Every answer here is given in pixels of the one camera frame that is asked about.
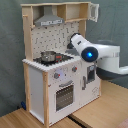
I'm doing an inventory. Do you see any red left stove knob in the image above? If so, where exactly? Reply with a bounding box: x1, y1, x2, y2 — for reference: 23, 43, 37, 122
54, 73, 60, 79

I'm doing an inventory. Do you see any silver toy pot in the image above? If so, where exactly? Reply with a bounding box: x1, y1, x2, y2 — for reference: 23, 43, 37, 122
41, 51, 56, 62

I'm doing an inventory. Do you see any red stove knob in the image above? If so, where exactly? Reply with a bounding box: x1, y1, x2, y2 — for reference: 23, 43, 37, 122
54, 73, 60, 79
71, 65, 79, 73

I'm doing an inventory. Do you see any red right stove knob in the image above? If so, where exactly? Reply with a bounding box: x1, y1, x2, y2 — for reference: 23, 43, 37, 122
71, 65, 79, 73

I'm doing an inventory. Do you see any wooden toy kitchen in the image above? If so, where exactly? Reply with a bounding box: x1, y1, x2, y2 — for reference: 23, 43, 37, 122
20, 1, 102, 127

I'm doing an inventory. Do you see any white microwave door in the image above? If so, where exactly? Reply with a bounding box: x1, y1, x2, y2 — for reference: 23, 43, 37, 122
88, 3, 99, 22

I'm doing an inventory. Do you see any grey ice dispenser panel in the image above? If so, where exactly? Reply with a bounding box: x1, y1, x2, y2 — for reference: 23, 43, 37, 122
87, 65, 96, 83

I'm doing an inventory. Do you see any toy oven door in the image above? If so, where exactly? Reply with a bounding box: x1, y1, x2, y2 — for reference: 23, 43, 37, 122
49, 80, 79, 116

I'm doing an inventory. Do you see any white cupboard door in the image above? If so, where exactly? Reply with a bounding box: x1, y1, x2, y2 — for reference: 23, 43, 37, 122
80, 62, 100, 107

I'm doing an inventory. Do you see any grey range hood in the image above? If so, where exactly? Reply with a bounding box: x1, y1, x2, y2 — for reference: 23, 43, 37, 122
35, 5, 64, 27

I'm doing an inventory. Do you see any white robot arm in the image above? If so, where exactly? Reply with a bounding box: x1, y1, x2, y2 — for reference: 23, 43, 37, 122
70, 33, 128, 80

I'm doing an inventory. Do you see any black toy stovetop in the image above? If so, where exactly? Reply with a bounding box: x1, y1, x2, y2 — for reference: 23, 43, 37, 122
35, 53, 71, 66

